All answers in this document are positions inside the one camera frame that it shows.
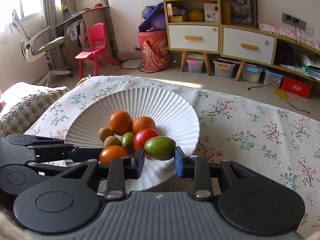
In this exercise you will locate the floral tablecloth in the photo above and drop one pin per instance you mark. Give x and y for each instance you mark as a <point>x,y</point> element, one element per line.
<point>277,143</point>

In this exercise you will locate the purple toy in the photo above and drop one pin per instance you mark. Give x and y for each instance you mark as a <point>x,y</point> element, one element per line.
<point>153,17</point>

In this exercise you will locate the red plastic chair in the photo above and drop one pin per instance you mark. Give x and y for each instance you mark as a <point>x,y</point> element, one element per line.
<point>97,36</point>

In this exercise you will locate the brown kiwi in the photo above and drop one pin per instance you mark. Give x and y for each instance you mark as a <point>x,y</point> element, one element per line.
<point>104,133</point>
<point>112,141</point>

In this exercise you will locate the low wooden tv cabinet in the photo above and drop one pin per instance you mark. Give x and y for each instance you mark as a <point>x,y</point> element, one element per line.
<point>294,50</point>

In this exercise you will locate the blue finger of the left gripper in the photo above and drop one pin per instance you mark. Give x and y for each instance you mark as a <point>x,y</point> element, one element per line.
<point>33,140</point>
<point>53,168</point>

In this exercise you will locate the white ribbed plate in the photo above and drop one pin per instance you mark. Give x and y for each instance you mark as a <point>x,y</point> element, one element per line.
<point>135,115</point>

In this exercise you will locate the white small box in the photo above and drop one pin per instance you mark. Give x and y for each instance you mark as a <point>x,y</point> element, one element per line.
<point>211,12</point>

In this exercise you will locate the small orange mandarin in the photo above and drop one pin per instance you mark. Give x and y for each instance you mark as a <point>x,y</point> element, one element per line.
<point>143,122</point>

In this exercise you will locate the red tomato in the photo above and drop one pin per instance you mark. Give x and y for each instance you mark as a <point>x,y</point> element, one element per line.
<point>142,136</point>

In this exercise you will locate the large green jujube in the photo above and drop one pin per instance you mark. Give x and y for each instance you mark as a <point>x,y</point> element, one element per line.
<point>160,148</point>

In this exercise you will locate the red box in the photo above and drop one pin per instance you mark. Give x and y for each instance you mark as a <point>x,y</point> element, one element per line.
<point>296,87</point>

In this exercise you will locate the cat picture frame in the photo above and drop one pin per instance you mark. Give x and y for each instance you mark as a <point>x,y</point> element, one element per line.
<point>244,12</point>

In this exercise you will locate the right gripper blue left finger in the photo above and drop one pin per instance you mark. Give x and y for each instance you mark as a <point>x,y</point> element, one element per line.
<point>121,169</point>

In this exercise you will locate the storage box blue lid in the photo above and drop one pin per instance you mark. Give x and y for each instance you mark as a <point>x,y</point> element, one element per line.
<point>252,73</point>
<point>272,79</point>

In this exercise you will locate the clear storage box pink label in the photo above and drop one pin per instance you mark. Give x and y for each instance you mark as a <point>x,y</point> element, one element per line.
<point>195,66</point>

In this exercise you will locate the large orange mandarin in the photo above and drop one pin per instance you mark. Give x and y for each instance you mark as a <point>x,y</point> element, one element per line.
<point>120,122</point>

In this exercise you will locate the woven sofa blanket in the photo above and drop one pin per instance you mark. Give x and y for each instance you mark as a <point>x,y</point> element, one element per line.
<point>22,104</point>

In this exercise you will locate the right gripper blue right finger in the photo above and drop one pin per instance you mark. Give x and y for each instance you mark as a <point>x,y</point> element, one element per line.
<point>196,168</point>

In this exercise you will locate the red toy bucket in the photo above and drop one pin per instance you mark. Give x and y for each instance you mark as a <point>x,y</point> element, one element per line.
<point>155,52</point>

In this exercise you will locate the wooden shelf cabinet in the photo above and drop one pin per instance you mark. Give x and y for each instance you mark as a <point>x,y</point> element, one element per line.
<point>249,45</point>

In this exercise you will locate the wooden desk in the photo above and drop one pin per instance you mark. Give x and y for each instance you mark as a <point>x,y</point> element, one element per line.
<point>81,15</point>

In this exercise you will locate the small green jujube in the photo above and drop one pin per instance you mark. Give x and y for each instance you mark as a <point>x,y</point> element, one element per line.
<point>127,142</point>

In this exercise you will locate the clear storage box orange handle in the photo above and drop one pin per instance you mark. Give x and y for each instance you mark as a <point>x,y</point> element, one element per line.
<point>223,68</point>

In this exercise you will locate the orange tomato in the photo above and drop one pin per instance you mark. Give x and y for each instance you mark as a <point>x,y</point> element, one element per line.
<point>111,152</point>

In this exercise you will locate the wall power outlet strip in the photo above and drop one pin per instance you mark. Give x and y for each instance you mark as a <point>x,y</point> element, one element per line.
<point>293,21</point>

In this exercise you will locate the yellow pumpkin ornament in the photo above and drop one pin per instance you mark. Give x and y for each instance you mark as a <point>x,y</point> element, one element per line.
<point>196,15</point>

